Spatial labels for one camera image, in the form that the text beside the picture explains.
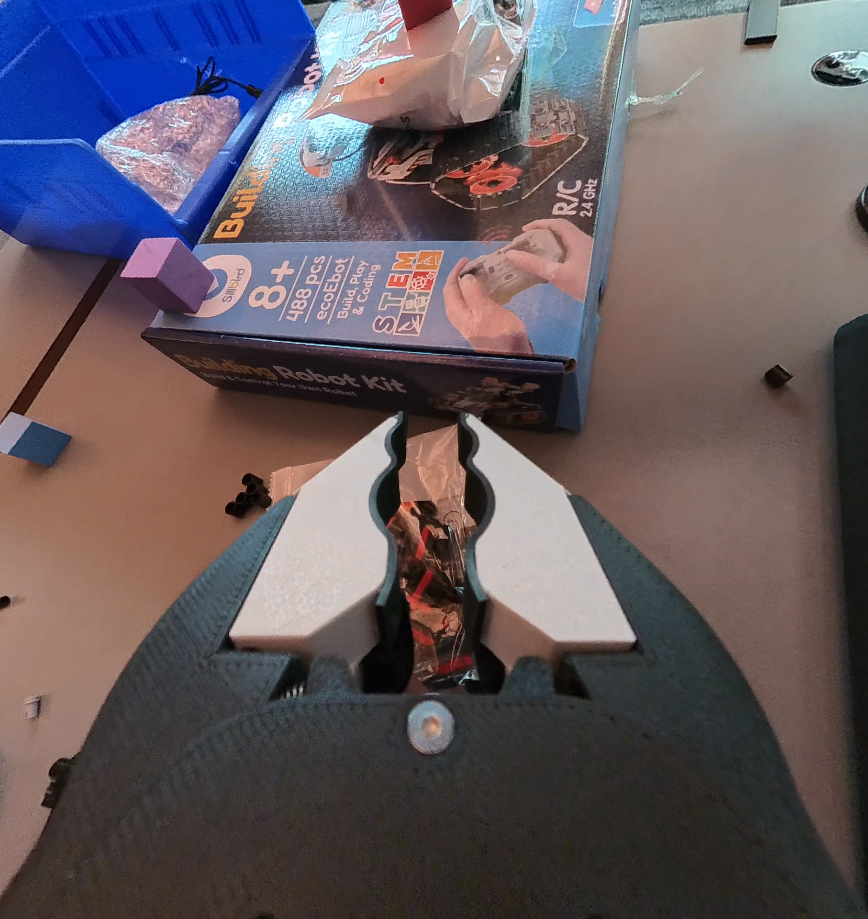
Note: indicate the blue plastic bin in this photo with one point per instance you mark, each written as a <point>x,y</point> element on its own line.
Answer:
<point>61,86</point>

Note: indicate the light blue foam cube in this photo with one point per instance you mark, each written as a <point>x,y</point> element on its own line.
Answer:
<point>32,441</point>

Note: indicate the silver plastic parts bag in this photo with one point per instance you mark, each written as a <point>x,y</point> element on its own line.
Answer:
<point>434,575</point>

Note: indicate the grey desk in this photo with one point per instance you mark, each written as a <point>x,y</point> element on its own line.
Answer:
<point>693,503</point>

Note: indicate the blue robot kit box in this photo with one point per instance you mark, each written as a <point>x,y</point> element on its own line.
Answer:
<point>334,287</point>

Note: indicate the red foam cube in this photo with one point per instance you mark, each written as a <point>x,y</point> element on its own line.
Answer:
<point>427,12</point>

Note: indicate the bubble wrap bag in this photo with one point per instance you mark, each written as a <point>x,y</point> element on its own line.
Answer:
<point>169,151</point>

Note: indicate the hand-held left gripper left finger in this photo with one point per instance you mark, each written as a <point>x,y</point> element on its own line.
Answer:
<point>308,575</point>

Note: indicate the round desk grommet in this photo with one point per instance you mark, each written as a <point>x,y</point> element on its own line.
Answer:
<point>846,66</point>

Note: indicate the black small connector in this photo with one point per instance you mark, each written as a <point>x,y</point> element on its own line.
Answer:
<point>779,375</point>

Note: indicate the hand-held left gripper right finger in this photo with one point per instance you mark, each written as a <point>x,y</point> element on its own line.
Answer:
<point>556,575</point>

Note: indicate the white plastic scrap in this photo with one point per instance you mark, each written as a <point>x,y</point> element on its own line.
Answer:
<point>661,98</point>

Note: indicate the clear plastic bag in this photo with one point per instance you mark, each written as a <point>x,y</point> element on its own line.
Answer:
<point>449,79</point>

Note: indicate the tiny grey pin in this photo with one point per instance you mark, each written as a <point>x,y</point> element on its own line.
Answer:
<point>32,707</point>

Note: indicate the purple foam cube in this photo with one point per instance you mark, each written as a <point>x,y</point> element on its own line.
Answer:
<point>166,273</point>

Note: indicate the black double connector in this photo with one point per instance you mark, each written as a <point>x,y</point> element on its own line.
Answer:
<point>248,494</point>

